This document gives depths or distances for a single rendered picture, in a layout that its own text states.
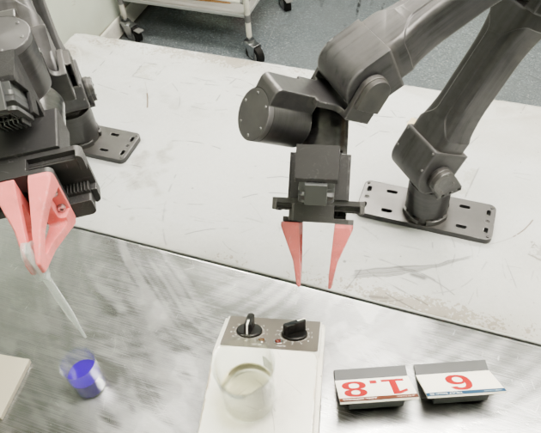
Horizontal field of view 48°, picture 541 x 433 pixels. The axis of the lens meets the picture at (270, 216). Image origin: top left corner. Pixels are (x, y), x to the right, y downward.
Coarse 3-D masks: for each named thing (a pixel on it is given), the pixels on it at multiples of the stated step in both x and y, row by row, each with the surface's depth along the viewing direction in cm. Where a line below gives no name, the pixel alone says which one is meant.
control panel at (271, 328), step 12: (228, 324) 78; (240, 324) 78; (264, 324) 78; (276, 324) 78; (312, 324) 78; (228, 336) 75; (264, 336) 75; (276, 336) 75; (312, 336) 75; (276, 348) 73; (288, 348) 73; (300, 348) 73; (312, 348) 73
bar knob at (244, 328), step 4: (248, 316) 76; (252, 316) 76; (248, 320) 75; (252, 320) 76; (244, 324) 74; (248, 324) 74; (252, 324) 76; (256, 324) 77; (240, 328) 76; (244, 328) 75; (248, 328) 74; (252, 328) 76; (256, 328) 76; (260, 328) 76; (240, 332) 75; (244, 332) 75; (248, 332) 74; (252, 332) 75; (256, 332) 75; (260, 332) 75
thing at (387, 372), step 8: (360, 368) 77; (368, 368) 77; (376, 368) 77; (384, 368) 77; (392, 368) 77; (400, 368) 77; (336, 376) 76; (344, 376) 76; (352, 376) 76; (360, 376) 76; (368, 376) 76; (376, 376) 76; (384, 376) 76; (392, 376) 76; (400, 376) 76; (336, 384) 75; (336, 392) 75; (360, 400) 70; (368, 400) 70; (376, 400) 70; (384, 400) 70; (392, 400) 70; (400, 400) 72; (352, 408) 73; (360, 408) 73
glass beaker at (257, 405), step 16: (240, 336) 62; (256, 336) 62; (224, 352) 63; (240, 352) 64; (256, 352) 64; (272, 352) 61; (224, 368) 64; (272, 368) 60; (272, 384) 61; (224, 400) 62; (240, 400) 59; (256, 400) 60; (272, 400) 63; (240, 416) 63; (256, 416) 63
